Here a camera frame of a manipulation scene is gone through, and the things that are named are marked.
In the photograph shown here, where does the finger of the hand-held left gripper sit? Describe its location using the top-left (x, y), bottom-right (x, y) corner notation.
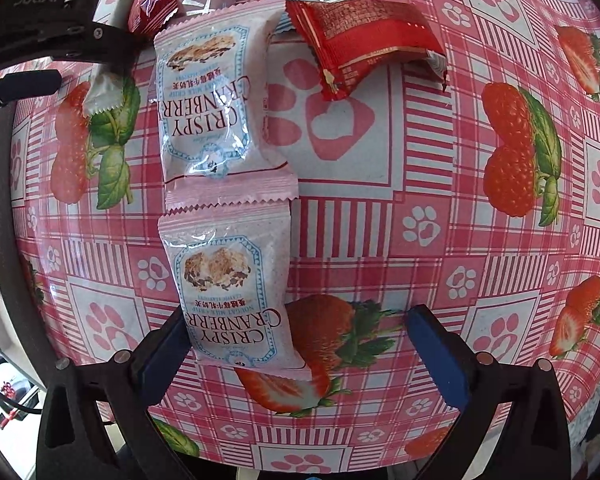
top-left (91, 24), bottom-right (149, 74)
top-left (0, 72), bottom-right (62, 110)

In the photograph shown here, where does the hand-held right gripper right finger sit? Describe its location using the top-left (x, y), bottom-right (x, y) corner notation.
top-left (405, 304), bottom-right (574, 480)

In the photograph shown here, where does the strawberry printed tablecloth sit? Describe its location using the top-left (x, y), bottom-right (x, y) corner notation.
top-left (0, 0), bottom-right (600, 473)

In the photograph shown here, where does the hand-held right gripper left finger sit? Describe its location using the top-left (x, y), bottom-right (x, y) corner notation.
top-left (35, 306), bottom-right (196, 480)

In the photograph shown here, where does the white snack packet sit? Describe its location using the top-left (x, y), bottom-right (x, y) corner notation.
top-left (82, 67), bottom-right (132, 117)

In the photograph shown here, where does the pink cranberry snack packet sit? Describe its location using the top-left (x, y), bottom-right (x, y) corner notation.
top-left (158, 199), bottom-right (314, 379)
top-left (152, 0), bottom-right (301, 211)

